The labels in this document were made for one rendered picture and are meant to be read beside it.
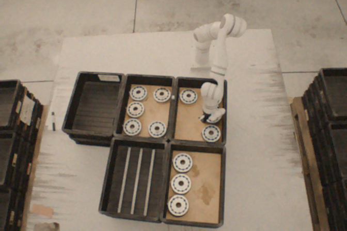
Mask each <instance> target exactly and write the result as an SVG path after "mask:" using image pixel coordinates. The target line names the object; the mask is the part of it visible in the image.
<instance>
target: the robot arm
mask: <svg viewBox="0 0 347 231"><path fill-rule="evenodd" d="M246 28H247V24H246V21H245V20H244V19H242V18H240V17H237V16H234V15H231V14H226V15H224V16H223V18H222V20H221V22H214V23H211V24H209V25H208V24H205V25H203V26H200V27H198V28H196V29H195V30H194V32H193V36H194V39H195V40H196V49H195V61H196V63H197V64H200V65H204V64H206V63H207V62H208V59H209V52H210V45H211V44H212V40H217V44H216V52H215V57H214V61H213V64H212V68H211V72H210V77H211V78H212V79H214V80H216V81H217V82H218V85H215V84H211V83H209V82H207V83H205V84H203V85H202V87H201V96H202V98H203V100H204V101H203V107H202V111H203V114H202V117H199V118H198V119H199V120H200V121H201V122H202V123H205V124H206V123H207V120H208V119H209V117H211V118H210V120H211V121H212V122H214V121H216V120H217V119H218V118H220V117H221V116H222V115H223V114H224V113H225V109H224V108H221V109H219V106H218V104H217V103H218V101H219V100H220V99H222V97H223V93H224V78H225V74H226V71H227V67H228V55H227V51H226V45H225V40H226V38H229V37H233V38H239V37H241V36H242V35H243V34H244V33H245V32H246Z"/></svg>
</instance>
